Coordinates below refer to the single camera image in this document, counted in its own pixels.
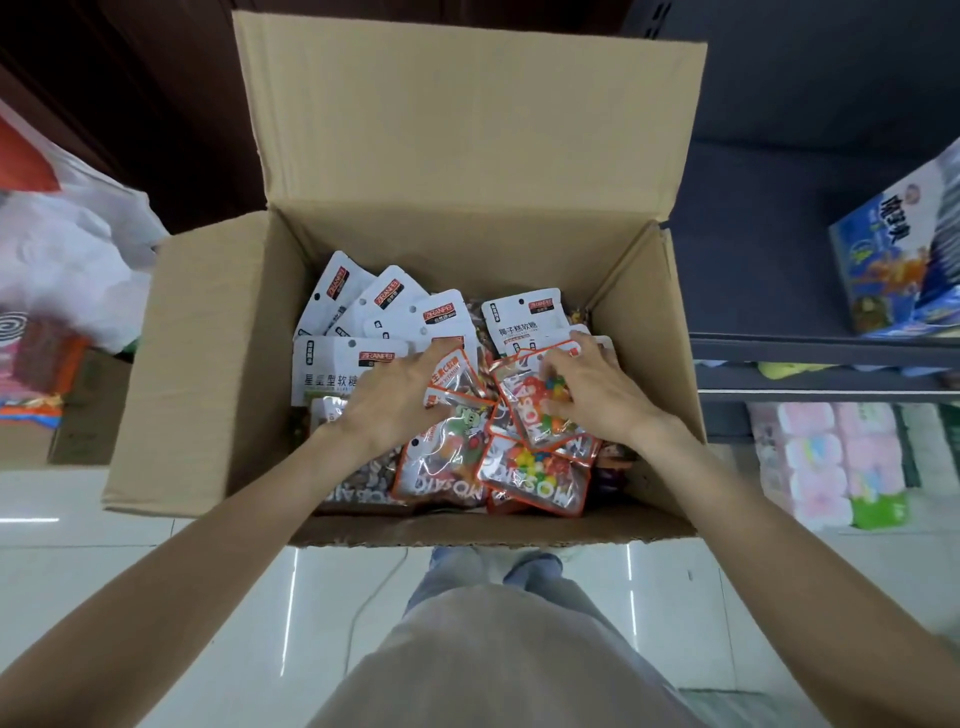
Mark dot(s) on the small orange-trimmed candy pouch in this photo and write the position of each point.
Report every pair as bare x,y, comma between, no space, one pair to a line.
461,382

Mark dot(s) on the person's left hand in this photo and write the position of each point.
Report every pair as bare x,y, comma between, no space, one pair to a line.
390,401

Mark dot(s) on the spiral print package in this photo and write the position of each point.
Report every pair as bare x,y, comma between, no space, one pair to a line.
37,345

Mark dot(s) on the yellow packet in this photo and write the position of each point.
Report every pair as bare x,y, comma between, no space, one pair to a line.
791,370

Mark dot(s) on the dark metal shelf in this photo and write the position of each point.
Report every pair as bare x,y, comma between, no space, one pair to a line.
780,225

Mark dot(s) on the person's left forearm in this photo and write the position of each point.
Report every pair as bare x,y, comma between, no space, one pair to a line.
187,570

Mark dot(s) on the blue printed carton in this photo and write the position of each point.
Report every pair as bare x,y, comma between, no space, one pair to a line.
900,255

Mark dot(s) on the small brown cardboard box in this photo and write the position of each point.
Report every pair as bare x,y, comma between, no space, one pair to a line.
94,409

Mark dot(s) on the person's right fingers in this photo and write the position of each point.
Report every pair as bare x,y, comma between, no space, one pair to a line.
574,360

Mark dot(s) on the blue jeans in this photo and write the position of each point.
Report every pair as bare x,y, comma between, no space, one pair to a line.
536,574

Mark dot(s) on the pile of white candy packets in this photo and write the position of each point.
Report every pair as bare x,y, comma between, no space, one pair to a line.
525,319

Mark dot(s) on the large open cardboard box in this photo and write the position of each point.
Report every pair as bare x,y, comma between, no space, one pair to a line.
210,375

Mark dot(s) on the pink tissue pack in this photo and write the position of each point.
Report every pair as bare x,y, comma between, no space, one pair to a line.
825,465

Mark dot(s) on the grey shirt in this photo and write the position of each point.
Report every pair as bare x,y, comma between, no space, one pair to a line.
495,660

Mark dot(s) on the person's right forearm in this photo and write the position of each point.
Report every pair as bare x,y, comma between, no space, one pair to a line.
787,570

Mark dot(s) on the large orange-trimmed candy pouch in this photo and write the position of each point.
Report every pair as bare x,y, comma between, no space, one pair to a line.
525,411

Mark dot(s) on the pile of orange-trimmed clear packets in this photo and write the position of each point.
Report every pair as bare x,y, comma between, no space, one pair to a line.
529,480

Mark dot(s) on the white plastic bag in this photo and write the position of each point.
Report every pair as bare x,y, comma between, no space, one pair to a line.
67,247

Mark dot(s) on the green tissue pack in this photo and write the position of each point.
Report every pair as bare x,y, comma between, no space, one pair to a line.
934,442

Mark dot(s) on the person's left fingers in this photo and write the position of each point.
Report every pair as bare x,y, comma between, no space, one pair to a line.
450,355

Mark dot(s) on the person's right hand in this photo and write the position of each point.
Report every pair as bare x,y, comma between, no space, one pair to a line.
611,397

